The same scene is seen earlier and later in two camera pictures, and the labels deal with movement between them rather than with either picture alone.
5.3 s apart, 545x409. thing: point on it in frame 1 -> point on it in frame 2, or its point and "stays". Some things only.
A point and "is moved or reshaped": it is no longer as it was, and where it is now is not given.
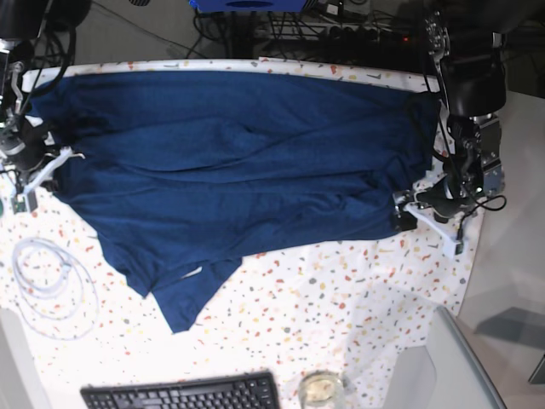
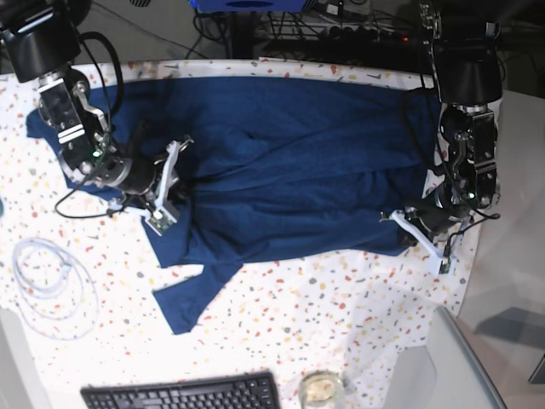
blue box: [247, 6] stays
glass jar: [321, 389] stays
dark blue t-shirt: [175, 178] is moved or reshaped
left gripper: [27, 198] -> [160, 215]
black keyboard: [257, 389] stays
